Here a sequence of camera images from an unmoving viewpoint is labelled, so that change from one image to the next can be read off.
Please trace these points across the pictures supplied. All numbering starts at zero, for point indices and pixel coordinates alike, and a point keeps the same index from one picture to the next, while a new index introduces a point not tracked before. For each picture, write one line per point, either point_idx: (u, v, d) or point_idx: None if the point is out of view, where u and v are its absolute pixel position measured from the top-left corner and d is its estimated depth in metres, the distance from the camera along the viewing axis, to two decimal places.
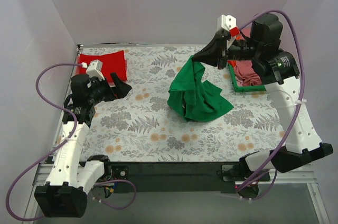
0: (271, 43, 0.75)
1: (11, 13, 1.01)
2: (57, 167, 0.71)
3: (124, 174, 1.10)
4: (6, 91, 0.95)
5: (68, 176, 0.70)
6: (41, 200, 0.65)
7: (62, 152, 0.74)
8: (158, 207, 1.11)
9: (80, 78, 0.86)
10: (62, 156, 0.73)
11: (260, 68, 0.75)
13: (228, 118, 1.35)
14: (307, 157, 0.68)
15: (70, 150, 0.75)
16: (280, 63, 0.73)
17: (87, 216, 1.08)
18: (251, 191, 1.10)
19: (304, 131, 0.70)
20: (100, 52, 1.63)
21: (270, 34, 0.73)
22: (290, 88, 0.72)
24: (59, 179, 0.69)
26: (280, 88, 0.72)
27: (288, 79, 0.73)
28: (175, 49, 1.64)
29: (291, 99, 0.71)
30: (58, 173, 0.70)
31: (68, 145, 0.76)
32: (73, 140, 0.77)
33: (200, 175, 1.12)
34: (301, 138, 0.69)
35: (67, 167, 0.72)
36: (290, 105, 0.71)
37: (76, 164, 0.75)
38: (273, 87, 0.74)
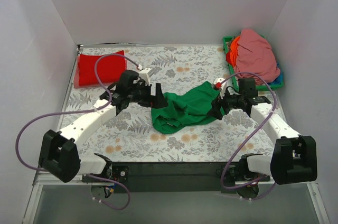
0: (251, 91, 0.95)
1: (11, 14, 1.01)
2: (74, 124, 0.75)
3: (124, 174, 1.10)
4: (7, 92, 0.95)
5: (78, 136, 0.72)
6: (44, 144, 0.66)
7: (85, 117, 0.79)
8: (158, 208, 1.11)
9: (131, 72, 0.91)
10: (83, 119, 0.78)
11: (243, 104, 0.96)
13: (228, 118, 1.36)
14: (289, 143, 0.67)
15: (92, 118, 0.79)
16: (254, 98, 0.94)
17: (86, 216, 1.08)
18: (251, 190, 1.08)
19: (281, 127, 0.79)
20: (100, 53, 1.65)
21: (246, 83, 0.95)
22: (264, 107, 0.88)
24: (69, 134, 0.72)
26: (257, 108, 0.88)
27: (263, 103, 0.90)
28: (175, 49, 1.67)
29: (265, 111, 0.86)
30: (72, 129, 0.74)
31: (93, 114, 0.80)
32: (99, 113, 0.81)
33: (200, 175, 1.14)
34: (279, 130, 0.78)
35: (81, 129, 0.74)
36: (263, 113, 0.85)
37: (89, 132, 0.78)
38: (253, 111, 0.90)
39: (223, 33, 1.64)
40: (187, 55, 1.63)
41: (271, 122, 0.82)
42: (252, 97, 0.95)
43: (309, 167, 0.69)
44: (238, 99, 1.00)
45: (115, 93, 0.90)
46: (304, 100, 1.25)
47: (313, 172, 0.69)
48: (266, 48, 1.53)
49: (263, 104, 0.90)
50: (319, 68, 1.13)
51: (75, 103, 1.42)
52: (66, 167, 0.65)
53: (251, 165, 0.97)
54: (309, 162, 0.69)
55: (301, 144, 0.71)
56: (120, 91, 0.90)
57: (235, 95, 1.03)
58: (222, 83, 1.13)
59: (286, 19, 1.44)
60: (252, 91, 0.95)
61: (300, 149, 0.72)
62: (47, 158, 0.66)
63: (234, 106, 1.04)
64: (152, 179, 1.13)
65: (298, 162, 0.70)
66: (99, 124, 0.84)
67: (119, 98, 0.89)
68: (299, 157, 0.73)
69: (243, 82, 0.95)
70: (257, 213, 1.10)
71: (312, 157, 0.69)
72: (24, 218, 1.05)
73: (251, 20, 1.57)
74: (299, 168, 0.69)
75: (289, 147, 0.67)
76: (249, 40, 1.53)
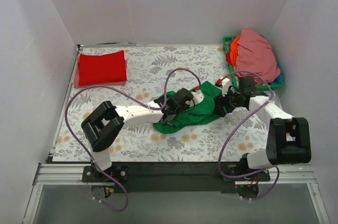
0: (250, 87, 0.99)
1: (10, 14, 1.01)
2: (128, 108, 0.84)
3: (124, 174, 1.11)
4: (6, 92, 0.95)
5: (127, 119, 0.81)
6: (101, 110, 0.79)
7: (138, 107, 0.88)
8: (158, 207, 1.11)
9: (185, 91, 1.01)
10: (137, 108, 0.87)
11: (242, 99, 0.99)
13: (228, 118, 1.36)
14: (282, 122, 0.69)
15: (142, 111, 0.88)
16: (253, 92, 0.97)
17: (86, 216, 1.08)
18: (251, 190, 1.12)
19: (275, 111, 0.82)
20: (100, 53, 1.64)
21: (245, 80, 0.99)
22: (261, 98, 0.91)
24: (121, 113, 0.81)
26: (254, 99, 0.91)
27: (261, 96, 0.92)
28: (175, 49, 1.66)
29: (261, 99, 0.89)
30: (124, 111, 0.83)
31: (144, 109, 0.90)
32: (148, 111, 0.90)
33: (200, 175, 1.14)
34: (274, 113, 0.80)
35: (131, 114, 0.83)
36: (259, 101, 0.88)
37: (133, 121, 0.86)
38: (251, 103, 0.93)
39: (223, 33, 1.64)
40: (187, 55, 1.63)
41: (266, 109, 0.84)
42: (251, 92, 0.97)
43: (304, 148, 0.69)
44: (237, 95, 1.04)
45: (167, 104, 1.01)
46: (304, 100, 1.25)
47: (307, 153, 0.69)
48: (266, 48, 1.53)
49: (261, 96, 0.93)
50: (319, 68, 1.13)
51: (75, 103, 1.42)
52: (102, 139, 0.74)
53: (251, 161, 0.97)
54: (303, 143, 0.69)
55: (295, 126, 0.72)
56: (170, 103, 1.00)
57: (235, 93, 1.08)
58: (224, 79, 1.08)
59: (286, 19, 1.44)
60: (251, 88, 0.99)
61: (294, 131, 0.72)
62: (93, 121, 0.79)
63: (235, 103, 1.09)
64: (153, 179, 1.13)
65: (292, 143, 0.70)
66: (142, 120, 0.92)
67: (168, 110, 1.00)
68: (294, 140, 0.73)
69: (242, 78, 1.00)
70: (257, 213, 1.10)
71: (307, 137, 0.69)
72: (24, 218, 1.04)
73: (251, 20, 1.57)
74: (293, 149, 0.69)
75: (281, 125, 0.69)
76: (249, 39, 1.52)
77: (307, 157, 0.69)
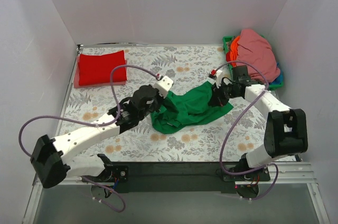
0: (243, 77, 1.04)
1: (11, 13, 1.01)
2: (70, 136, 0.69)
3: (124, 174, 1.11)
4: (6, 92, 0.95)
5: (68, 150, 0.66)
6: (36, 146, 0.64)
7: (85, 128, 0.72)
8: (158, 207, 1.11)
9: (146, 92, 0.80)
10: (82, 130, 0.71)
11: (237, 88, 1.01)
13: (228, 118, 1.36)
14: (280, 114, 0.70)
15: (89, 133, 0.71)
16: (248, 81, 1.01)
17: (86, 216, 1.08)
18: (251, 190, 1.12)
19: (272, 102, 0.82)
20: (100, 53, 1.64)
21: (239, 70, 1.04)
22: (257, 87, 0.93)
24: (61, 146, 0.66)
26: (251, 89, 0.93)
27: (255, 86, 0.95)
28: (175, 49, 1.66)
29: (258, 91, 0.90)
30: (66, 140, 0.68)
31: (92, 130, 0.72)
32: (97, 130, 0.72)
33: (200, 175, 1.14)
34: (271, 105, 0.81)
35: (74, 143, 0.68)
36: (256, 93, 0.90)
37: (84, 147, 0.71)
38: (249, 93, 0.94)
39: (223, 33, 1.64)
40: (187, 55, 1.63)
41: (263, 100, 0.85)
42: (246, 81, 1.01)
43: (301, 139, 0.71)
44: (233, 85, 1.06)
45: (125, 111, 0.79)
46: (304, 100, 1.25)
47: (303, 143, 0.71)
48: (266, 48, 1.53)
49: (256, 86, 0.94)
50: (318, 68, 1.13)
51: (75, 103, 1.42)
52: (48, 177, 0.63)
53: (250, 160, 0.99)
54: (300, 134, 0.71)
55: (292, 117, 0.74)
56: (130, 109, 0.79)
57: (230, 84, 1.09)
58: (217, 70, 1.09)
59: (285, 19, 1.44)
60: (245, 76, 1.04)
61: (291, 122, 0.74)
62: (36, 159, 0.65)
63: (231, 95, 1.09)
64: (153, 179, 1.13)
65: (290, 134, 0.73)
66: (97, 139, 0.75)
67: (128, 118, 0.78)
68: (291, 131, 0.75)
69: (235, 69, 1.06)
70: (258, 213, 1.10)
71: (303, 128, 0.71)
72: (24, 218, 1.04)
73: (251, 20, 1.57)
74: (290, 140, 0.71)
75: (279, 118, 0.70)
76: (249, 39, 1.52)
77: (303, 148, 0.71)
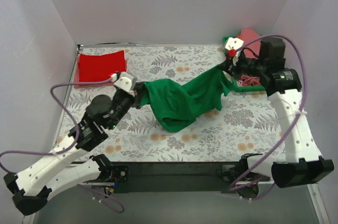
0: (276, 60, 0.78)
1: (11, 13, 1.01)
2: (31, 170, 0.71)
3: (124, 174, 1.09)
4: (7, 92, 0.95)
5: (30, 186, 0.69)
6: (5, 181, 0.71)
7: (45, 160, 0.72)
8: (158, 207, 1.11)
9: (100, 105, 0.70)
10: (42, 162, 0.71)
11: (264, 80, 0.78)
13: (228, 118, 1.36)
14: (304, 168, 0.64)
15: (49, 165, 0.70)
16: (283, 76, 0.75)
17: (86, 216, 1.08)
18: (251, 190, 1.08)
19: (303, 140, 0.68)
20: (100, 53, 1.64)
21: (273, 49, 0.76)
22: (291, 99, 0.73)
24: (23, 183, 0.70)
26: (281, 97, 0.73)
27: (290, 90, 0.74)
28: (175, 49, 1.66)
29: (291, 109, 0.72)
30: (28, 175, 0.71)
31: (52, 160, 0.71)
32: (57, 159, 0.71)
33: (200, 175, 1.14)
34: (300, 146, 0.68)
35: (36, 177, 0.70)
36: (289, 114, 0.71)
37: (50, 176, 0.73)
38: (275, 97, 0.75)
39: (223, 33, 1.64)
40: (187, 55, 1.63)
41: (294, 133, 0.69)
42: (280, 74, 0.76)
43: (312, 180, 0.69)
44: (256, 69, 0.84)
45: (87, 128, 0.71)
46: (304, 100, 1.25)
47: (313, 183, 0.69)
48: None
49: (289, 93, 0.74)
50: (318, 68, 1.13)
51: (75, 103, 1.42)
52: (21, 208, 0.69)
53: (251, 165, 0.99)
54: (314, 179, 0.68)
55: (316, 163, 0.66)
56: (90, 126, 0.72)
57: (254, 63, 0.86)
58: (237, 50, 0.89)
59: (286, 19, 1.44)
60: (279, 60, 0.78)
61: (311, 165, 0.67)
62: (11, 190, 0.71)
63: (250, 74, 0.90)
64: (152, 179, 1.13)
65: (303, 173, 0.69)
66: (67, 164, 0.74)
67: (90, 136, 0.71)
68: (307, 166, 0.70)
69: (269, 48, 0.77)
70: (258, 213, 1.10)
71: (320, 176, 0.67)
72: (24, 218, 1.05)
73: (251, 20, 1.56)
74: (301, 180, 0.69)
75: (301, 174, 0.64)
76: (249, 40, 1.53)
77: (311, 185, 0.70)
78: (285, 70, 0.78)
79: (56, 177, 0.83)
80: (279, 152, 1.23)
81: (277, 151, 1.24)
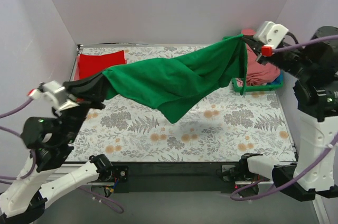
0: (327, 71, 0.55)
1: (11, 12, 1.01)
2: (10, 194, 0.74)
3: (124, 174, 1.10)
4: (6, 91, 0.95)
5: (10, 210, 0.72)
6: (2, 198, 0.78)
7: (17, 184, 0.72)
8: (158, 207, 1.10)
9: (29, 132, 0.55)
10: (16, 186, 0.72)
11: (303, 94, 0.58)
13: (228, 118, 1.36)
14: (312, 195, 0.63)
15: (19, 189, 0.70)
16: (331, 99, 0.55)
17: (86, 216, 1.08)
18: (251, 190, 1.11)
19: (321, 173, 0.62)
20: (100, 53, 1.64)
21: (330, 60, 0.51)
22: (328, 129, 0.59)
24: (5, 206, 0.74)
26: (318, 126, 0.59)
27: (331, 118, 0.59)
28: (175, 49, 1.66)
29: (322, 140, 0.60)
30: (7, 199, 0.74)
31: (21, 184, 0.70)
32: (25, 183, 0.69)
33: (200, 175, 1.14)
34: (317, 179, 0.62)
35: (11, 202, 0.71)
36: (318, 146, 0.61)
37: (28, 197, 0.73)
38: (308, 119, 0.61)
39: (223, 33, 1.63)
40: None
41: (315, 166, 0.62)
42: (326, 94, 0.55)
43: None
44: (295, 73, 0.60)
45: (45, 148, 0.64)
46: None
47: None
48: None
49: (330, 121, 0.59)
50: None
51: None
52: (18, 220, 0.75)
53: (251, 166, 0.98)
54: None
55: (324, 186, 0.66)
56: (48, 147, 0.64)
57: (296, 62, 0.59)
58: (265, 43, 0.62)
59: (286, 19, 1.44)
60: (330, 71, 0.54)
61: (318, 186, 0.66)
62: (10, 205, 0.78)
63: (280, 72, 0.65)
64: (153, 179, 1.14)
65: None
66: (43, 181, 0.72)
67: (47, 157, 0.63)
68: None
69: (322, 53, 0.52)
70: (258, 213, 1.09)
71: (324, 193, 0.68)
72: None
73: (251, 20, 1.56)
74: None
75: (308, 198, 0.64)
76: None
77: None
78: (332, 83, 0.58)
79: (52, 185, 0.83)
80: (279, 152, 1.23)
81: (277, 151, 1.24)
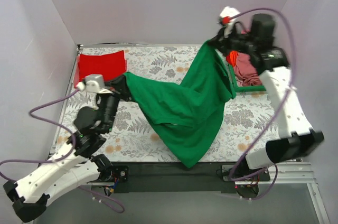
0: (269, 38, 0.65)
1: (10, 12, 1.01)
2: (31, 177, 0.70)
3: (124, 174, 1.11)
4: (6, 91, 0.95)
5: (29, 194, 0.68)
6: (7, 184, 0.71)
7: (44, 167, 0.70)
8: (158, 207, 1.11)
9: (83, 118, 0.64)
10: (41, 170, 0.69)
11: (252, 61, 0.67)
13: (228, 118, 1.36)
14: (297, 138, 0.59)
15: (47, 173, 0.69)
16: (272, 55, 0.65)
17: (86, 216, 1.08)
18: (251, 190, 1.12)
19: (293, 114, 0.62)
20: (100, 53, 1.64)
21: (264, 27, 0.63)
22: (280, 75, 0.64)
24: (23, 190, 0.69)
26: (271, 75, 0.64)
27: (278, 68, 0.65)
28: (175, 49, 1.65)
29: (281, 86, 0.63)
30: (28, 182, 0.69)
31: (52, 167, 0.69)
32: (57, 166, 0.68)
33: (200, 175, 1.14)
34: (291, 122, 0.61)
35: (35, 185, 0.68)
36: (279, 91, 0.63)
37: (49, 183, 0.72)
38: (264, 76, 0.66)
39: None
40: (187, 55, 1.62)
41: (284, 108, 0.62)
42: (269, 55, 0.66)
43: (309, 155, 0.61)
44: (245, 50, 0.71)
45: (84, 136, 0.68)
46: (303, 100, 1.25)
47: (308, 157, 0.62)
48: None
49: (278, 71, 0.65)
50: (318, 67, 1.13)
51: (75, 103, 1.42)
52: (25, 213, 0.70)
53: (251, 163, 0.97)
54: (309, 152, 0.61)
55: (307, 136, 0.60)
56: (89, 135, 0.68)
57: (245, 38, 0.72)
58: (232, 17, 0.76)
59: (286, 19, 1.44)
60: (271, 37, 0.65)
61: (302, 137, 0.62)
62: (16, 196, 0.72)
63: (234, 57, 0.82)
64: (152, 179, 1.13)
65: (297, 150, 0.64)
66: (64, 172, 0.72)
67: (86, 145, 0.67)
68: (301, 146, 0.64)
69: (260, 25, 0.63)
70: (258, 213, 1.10)
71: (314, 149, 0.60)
72: None
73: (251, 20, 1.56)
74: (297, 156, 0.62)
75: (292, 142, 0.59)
76: None
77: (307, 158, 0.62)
78: (273, 47, 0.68)
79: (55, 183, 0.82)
80: None
81: None
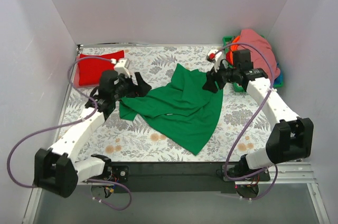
0: (246, 63, 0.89)
1: (10, 12, 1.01)
2: (65, 139, 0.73)
3: (124, 174, 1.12)
4: (6, 91, 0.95)
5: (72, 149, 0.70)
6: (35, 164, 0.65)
7: (75, 129, 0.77)
8: (158, 207, 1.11)
9: (109, 73, 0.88)
10: (74, 130, 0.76)
11: (238, 78, 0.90)
13: (228, 118, 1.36)
14: (288, 126, 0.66)
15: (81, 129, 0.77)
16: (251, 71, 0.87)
17: (86, 216, 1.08)
18: (251, 190, 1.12)
19: (279, 107, 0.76)
20: (100, 53, 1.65)
21: (242, 56, 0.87)
22: (262, 83, 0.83)
24: (63, 150, 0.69)
26: (254, 84, 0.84)
27: (259, 79, 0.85)
28: (175, 49, 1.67)
29: (263, 89, 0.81)
30: (63, 142, 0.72)
31: (83, 124, 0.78)
32: (88, 122, 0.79)
33: (199, 175, 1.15)
34: (277, 112, 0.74)
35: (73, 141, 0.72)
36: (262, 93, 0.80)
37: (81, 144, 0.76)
38: (249, 87, 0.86)
39: (223, 33, 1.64)
40: (187, 55, 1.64)
41: (269, 103, 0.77)
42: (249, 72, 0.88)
43: (304, 148, 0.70)
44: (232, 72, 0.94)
45: (101, 99, 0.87)
46: (303, 100, 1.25)
47: (307, 151, 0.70)
48: (266, 48, 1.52)
49: (260, 81, 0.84)
50: (318, 67, 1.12)
51: (75, 103, 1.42)
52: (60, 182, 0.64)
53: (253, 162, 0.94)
54: (305, 143, 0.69)
55: (298, 125, 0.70)
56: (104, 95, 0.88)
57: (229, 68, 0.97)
58: (217, 54, 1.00)
59: (286, 19, 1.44)
60: (247, 63, 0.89)
61: (297, 128, 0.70)
62: (43, 176, 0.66)
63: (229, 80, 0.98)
64: (152, 178, 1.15)
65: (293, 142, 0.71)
66: (88, 134, 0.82)
67: (105, 104, 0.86)
68: (294, 137, 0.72)
69: (238, 54, 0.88)
70: (257, 213, 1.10)
71: (309, 139, 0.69)
72: (24, 218, 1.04)
73: (251, 20, 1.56)
74: (294, 148, 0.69)
75: (287, 130, 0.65)
76: (250, 39, 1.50)
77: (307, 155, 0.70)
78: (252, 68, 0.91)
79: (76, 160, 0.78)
80: None
81: None
